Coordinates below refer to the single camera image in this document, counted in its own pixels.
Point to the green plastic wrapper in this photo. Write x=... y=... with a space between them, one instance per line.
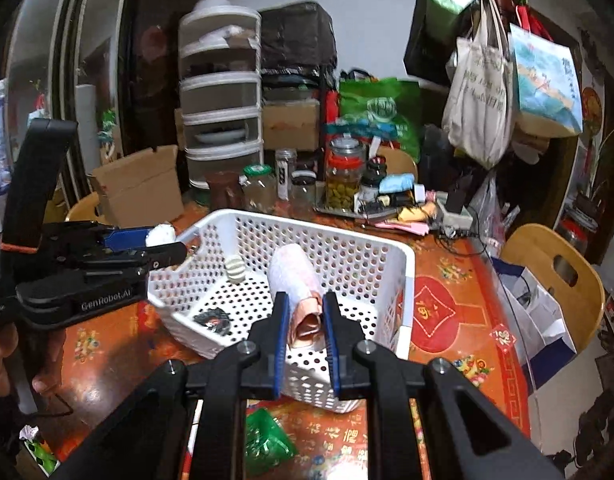
x=264 y=440

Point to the wall poster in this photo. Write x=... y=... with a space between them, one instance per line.
x=599 y=110

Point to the open cardboard box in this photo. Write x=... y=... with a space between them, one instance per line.
x=142 y=195

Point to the white perforated plastic basket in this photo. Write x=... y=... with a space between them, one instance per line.
x=337 y=255

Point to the small jar with black lid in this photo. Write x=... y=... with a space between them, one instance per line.
x=303 y=189

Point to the white power strip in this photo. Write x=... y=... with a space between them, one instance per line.
x=454 y=217

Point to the beige canvas tote bag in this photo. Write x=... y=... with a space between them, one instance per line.
x=479 y=100

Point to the dark glass door cabinet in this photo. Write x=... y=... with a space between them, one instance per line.
x=152 y=60

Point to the red lidded jar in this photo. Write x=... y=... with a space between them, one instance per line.
x=574 y=235

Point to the white and blue paper bag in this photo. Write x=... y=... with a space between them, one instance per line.
x=537 y=320

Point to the closed brown cardboard box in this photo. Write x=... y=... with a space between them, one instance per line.
x=291 y=121

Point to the green tissue box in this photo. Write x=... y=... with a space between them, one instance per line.
x=39 y=455

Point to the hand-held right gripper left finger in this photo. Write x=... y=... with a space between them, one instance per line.
x=280 y=350

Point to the brown ceramic jar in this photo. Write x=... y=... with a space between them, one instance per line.
x=224 y=191

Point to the glass jar of olives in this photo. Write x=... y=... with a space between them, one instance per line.
x=344 y=177

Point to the red hanging tassel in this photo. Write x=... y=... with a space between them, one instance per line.
x=534 y=22

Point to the small white bottle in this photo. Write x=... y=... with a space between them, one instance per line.
x=419 y=193

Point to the small white ribbed toy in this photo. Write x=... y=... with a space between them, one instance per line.
x=235 y=268

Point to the yellow paper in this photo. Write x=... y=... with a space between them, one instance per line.
x=412 y=212

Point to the pink paper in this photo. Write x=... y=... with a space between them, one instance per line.
x=409 y=228

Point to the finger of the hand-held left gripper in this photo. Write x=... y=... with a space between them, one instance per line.
x=137 y=259
x=129 y=237

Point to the blue printed paper bag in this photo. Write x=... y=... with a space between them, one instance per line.
x=544 y=80

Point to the white soft ball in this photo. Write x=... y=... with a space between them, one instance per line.
x=160 y=235

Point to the green shopping bag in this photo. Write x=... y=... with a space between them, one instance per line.
x=382 y=105

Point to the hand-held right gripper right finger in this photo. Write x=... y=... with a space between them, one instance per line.
x=331 y=350

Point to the blue face mask pack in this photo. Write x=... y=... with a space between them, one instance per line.
x=398 y=182

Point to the black and red pouch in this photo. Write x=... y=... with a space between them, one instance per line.
x=212 y=321

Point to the black fabric bag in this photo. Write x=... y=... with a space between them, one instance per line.
x=297 y=35

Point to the white plastic drawer tower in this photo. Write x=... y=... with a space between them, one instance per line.
x=222 y=85

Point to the black paper bag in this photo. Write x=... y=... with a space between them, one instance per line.
x=427 y=50

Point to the pink towel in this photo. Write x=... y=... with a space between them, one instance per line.
x=294 y=275

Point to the glass jar with green lid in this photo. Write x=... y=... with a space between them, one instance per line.
x=259 y=190

